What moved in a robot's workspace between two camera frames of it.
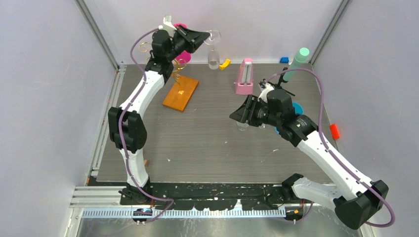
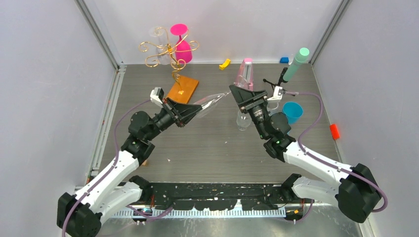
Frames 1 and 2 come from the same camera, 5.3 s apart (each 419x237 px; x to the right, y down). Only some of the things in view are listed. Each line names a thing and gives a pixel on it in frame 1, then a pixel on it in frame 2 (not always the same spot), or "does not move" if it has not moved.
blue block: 284,60 does not move
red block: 334,131 does not move
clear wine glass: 213,59 → 208,102
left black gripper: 193,39 → 182,112
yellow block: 225,64 does not move
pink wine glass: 186,56 does not move
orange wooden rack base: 180,94 does not move
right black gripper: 242,114 → 247,99
